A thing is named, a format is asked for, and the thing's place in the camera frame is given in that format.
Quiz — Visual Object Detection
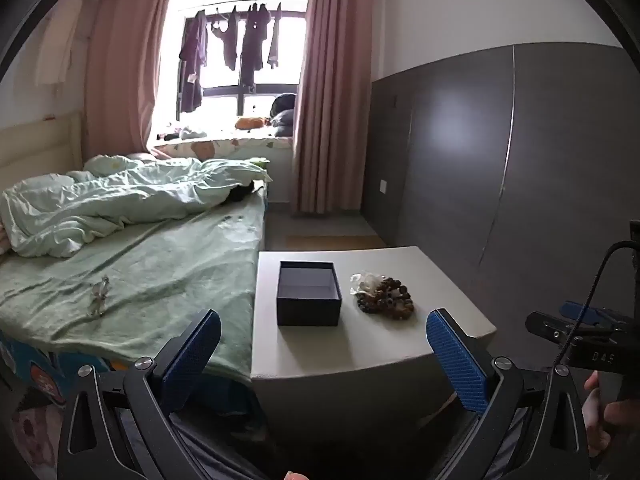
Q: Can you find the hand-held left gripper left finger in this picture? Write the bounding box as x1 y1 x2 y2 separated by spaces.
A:
56 308 223 480

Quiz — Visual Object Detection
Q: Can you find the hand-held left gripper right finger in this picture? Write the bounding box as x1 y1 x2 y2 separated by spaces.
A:
425 308 591 480

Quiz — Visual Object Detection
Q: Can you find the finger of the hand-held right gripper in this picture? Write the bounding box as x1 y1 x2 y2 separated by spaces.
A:
560 301 623 327
525 311 617 345

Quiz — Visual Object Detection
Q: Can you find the pile of bead bracelets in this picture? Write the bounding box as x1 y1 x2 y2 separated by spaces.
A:
356 275 416 320

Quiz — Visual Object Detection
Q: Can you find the silver chain necklace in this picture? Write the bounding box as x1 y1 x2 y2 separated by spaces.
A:
350 272 385 301

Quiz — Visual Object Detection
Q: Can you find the dark blue jewelry box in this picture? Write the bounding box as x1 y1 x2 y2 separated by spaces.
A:
276 260 343 328

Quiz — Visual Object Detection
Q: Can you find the person's right hand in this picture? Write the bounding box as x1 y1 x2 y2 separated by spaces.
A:
584 370 640 461

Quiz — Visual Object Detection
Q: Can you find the bed with green sheet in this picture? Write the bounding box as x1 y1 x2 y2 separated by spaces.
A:
0 192 268 406

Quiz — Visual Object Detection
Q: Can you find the small shiny object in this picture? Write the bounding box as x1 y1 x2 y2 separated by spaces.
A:
87 275 113 318

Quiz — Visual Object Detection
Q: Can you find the dark cloth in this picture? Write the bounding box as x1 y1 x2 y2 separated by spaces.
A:
227 185 260 204

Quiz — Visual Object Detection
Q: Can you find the flat cardboard sheet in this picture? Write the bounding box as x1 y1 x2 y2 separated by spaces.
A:
284 234 389 251

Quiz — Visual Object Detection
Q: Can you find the pale green quilt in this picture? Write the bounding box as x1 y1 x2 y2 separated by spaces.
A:
0 157 273 258

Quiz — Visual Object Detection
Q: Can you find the pale pillow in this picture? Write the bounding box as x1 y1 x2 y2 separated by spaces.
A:
84 152 157 173

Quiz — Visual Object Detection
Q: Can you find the printed window seat cushion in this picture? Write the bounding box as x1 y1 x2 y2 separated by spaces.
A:
152 135 294 161

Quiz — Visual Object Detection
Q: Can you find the beige headboard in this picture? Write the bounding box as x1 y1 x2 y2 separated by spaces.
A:
0 112 83 193

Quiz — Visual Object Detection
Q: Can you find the window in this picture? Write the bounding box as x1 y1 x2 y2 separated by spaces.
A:
167 0 311 133

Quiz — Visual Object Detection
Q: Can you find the dark pillow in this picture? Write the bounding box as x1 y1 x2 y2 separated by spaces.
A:
270 92 299 138

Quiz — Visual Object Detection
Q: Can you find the pink curtain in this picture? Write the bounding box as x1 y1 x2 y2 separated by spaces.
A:
85 0 178 161
292 0 401 216

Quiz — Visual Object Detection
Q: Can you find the purple hanging shirt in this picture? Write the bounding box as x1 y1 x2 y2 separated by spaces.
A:
178 10 209 113

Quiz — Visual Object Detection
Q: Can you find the dark hanging garment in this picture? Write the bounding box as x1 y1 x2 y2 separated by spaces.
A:
210 7 239 72

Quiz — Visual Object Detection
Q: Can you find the black hanging garment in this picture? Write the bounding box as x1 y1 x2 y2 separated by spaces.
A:
240 2 271 87

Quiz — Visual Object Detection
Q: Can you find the grey hanging garment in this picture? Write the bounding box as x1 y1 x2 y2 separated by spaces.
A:
267 4 284 70

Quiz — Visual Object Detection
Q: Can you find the white air conditioner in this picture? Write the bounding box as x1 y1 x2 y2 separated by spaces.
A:
34 0 83 86

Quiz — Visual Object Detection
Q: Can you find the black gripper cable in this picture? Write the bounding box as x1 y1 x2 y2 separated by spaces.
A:
550 240 640 368

